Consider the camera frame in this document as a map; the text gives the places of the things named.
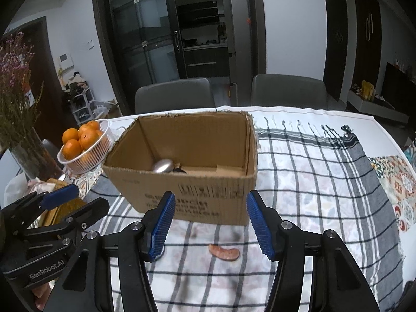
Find person's left hand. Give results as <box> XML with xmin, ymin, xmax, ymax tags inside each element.
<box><xmin>32</xmin><ymin>281</ymin><xmax>54</xmax><ymax>312</ymax></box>

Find red-brown curved piece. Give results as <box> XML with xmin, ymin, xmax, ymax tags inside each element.
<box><xmin>209</xmin><ymin>244</ymin><xmax>240</xmax><ymax>263</ymax></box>

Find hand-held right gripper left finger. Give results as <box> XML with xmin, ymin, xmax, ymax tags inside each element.
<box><xmin>54</xmin><ymin>191</ymin><xmax>177</xmax><ymax>312</ymax></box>

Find brown cardboard box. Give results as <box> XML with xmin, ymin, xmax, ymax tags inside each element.
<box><xmin>102</xmin><ymin>110</ymin><xmax>259</xmax><ymax>226</ymax></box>

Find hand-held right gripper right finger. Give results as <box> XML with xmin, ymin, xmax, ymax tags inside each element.
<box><xmin>246</xmin><ymin>190</ymin><xmax>381</xmax><ymax>312</ymax></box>

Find grey white plaid cloth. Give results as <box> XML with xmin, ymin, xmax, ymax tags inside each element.
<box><xmin>70</xmin><ymin>114</ymin><xmax>407</xmax><ymax>312</ymax></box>

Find glass vase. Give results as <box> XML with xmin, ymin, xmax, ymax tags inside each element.
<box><xmin>8</xmin><ymin>136</ymin><xmax>62</xmax><ymax>181</ymax></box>

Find white shoe rack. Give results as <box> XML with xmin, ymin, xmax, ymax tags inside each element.
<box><xmin>67</xmin><ymin>86</ymin><xmax>95</xmax><ymax>126</ymax></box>

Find woven wicker storage box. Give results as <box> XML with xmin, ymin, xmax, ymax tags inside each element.
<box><xmin>41</xmin><ymin>177</ymin><xmax>88</xmax><ymax>228</ymax></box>

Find black range hood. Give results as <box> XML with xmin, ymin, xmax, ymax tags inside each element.
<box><xmin>176</xmin><ymin>2</ymin><xmax>218</xmax><ymax>27</ymax></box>

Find silver round case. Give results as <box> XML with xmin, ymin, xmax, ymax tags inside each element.
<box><xmin>151</xmin><ymin>159</ymin><xmax>176</xmax><ymax>173</ymax></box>

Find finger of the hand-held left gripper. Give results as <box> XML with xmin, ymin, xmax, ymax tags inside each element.
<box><xmin>24</xmin><ymin>197</ymin><xmax>110</xmax><ymax>239</ymax></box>
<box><xmin>0</xmin><ymin>184</ymin><xmax>80</xmax><ymax>226</ymax></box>

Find black television cabinet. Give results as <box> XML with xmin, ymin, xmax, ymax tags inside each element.
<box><xmin>385</xmin><ymin>62</ymin><xmax>416</xmax><ymax>105</ymax></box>

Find glass sliding door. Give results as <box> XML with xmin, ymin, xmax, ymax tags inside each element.
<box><xmin>107</xmin><ymin>0</ymin><xmax>181</xmax><ymax>114</ymax></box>

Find grey dining chair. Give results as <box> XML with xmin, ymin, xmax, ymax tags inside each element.
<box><xmin>135</xmin><ymin>77</ymin><xmax>216</xmax><ymax>114</ymax></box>
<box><xmin>251</xmin><ymin>74</ymin><xmax>327</xmax><ymax>108</ymax></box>

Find dried purple flowers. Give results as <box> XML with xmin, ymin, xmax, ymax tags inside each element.
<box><xmin>0</xmin><ymin>32</ymin><xmax>44</xmax><ymax>152</ymax></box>

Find low grey cabinet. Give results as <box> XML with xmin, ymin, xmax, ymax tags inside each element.
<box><xmin>346</xmin><ymin>89</ymin><xmax>410</xmax><ymax>124</ymax></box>

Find white plastic fruit basket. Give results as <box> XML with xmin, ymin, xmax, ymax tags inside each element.
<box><xmin>57</xmin><ymin>119</ymin><xmax>113</xmax><ymax>174</ymax></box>

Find dark wooden door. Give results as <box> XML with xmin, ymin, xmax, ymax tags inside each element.
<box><xmin>353</xmin><ymin>0</ymin><xmax>382</xmax><ymax>88</ymax></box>

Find yellow bag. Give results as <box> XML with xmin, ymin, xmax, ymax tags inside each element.
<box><xmin>361</xmin><ymin>80</ymin><xmax>375</xmax><ymax>100</ymax></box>

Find patterned tablecloth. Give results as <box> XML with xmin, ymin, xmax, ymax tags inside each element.
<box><xmin>65</xmin><ymin>143</ymin><xmax>416</xmax><ymax>233</ymax></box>

